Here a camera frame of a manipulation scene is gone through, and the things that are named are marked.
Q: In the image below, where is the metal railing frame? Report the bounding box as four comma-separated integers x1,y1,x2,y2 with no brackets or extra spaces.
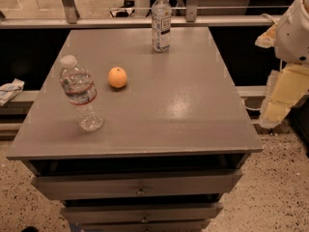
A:
0,0,281,29

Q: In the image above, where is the white cable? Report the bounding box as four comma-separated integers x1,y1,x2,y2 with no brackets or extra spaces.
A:
241,99,263,112

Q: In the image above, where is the middle grey drawer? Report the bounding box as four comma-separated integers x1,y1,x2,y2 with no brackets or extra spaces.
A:
61,203,223,224

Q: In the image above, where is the clear red label water bottle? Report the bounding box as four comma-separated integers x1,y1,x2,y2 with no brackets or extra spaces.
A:
59,55,104,131

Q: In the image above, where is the blue label plastic bottle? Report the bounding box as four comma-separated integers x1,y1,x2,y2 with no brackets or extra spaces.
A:
152,0,172,52

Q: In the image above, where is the orange fruit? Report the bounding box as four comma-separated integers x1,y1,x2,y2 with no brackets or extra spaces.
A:
108,67,126,88

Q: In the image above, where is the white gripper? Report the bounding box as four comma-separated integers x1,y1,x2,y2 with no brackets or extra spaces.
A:
255,0,309,129

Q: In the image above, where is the bottom grey drawer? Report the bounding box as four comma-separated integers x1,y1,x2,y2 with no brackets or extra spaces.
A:
70,220,210,232

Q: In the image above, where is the grey drawer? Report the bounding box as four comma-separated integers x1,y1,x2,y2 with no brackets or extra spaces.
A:
32,169,242,200
70,220,210,232
61,203,223,224

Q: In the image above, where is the white cloth on ledge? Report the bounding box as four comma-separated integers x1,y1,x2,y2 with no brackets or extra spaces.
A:
0,78,24,106

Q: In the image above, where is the top grey drawer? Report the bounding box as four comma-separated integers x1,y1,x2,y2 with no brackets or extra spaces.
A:
32,169,242,200

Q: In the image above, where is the grey drawer cabinet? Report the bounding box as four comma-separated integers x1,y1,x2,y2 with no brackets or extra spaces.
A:
6,27,264,232

